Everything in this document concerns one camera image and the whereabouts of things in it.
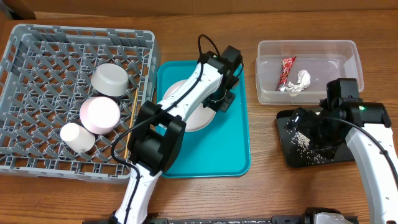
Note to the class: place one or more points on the wooden chopstick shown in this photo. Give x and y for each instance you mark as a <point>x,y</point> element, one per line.
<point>131,121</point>

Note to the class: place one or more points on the white tissue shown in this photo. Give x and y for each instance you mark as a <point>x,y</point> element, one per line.
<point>303,82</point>

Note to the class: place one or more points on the white round plate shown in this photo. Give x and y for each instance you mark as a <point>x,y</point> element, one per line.
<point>200,118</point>

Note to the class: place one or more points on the grey dishwasher rack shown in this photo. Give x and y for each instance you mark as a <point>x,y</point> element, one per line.
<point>45,78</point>

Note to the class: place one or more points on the clear plastic bin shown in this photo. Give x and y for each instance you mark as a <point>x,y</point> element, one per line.
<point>324,60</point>

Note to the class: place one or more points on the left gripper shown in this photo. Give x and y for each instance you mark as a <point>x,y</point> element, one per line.
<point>219,99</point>

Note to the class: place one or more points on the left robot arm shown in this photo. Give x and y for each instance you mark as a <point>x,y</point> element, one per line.
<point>151,146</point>

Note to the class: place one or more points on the red snack wrapper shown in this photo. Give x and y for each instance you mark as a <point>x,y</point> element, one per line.
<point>287,65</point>

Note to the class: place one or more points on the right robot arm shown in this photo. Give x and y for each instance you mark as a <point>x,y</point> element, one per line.
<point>366,130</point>

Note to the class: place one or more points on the grey bowl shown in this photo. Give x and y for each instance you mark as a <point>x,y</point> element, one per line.
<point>110,79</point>

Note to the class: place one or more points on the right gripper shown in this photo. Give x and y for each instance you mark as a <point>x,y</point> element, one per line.
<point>306,119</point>

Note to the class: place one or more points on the black rectangular tray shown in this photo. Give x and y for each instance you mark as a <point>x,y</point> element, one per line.
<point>337,154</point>

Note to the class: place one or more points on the pink bowl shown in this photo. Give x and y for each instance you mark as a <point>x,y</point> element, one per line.
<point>99,115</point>

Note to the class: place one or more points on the white cup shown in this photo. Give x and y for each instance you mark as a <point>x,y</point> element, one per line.
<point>77,137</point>

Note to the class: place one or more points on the white rice pile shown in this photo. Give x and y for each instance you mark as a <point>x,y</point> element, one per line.
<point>305,156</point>

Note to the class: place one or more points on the teal plastic tray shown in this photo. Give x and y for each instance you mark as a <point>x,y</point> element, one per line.
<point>220,149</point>

